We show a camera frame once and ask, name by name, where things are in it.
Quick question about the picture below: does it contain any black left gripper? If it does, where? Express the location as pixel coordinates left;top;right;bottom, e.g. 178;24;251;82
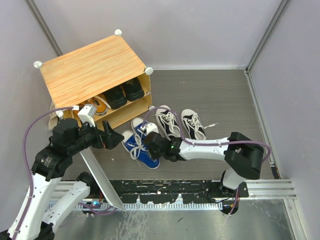
69;118;125;154

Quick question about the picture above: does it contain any blue sneaker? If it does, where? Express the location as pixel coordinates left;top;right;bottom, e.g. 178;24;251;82
121;130;160;170
131;117;147;141

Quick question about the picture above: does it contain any orange sneaker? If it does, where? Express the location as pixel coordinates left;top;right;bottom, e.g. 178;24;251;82
87;94;108;116
71;103;85;119

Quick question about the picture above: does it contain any white cabinet door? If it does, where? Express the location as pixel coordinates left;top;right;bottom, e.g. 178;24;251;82
80;148;127;212

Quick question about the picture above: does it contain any wooden shoe cabinet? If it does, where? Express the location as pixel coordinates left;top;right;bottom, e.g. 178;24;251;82
33;29;154;129

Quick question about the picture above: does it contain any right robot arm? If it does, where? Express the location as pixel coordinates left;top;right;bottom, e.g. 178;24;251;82
144;131;264;197

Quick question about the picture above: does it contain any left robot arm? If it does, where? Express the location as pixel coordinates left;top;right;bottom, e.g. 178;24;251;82
0;118;126;240

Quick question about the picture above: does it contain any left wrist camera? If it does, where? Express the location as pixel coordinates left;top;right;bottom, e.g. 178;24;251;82
77;104;97;127

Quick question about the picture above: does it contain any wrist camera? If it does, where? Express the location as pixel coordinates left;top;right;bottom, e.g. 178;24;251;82
140;122;159;136
77;104;97;127

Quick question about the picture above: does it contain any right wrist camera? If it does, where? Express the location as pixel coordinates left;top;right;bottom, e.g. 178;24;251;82
140;122;159;136

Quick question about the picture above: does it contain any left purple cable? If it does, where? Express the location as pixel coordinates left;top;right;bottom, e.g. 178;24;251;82
12;105;80;240

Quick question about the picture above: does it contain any purple cable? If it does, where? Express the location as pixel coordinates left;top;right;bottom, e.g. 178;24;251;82
12;105;80;240
140;106;273;216

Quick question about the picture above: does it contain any grey slotted cable duct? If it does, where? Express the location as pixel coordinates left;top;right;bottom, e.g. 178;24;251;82
46;200;223;211

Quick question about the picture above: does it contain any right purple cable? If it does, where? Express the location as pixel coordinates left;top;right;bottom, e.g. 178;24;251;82
140;106;273;216

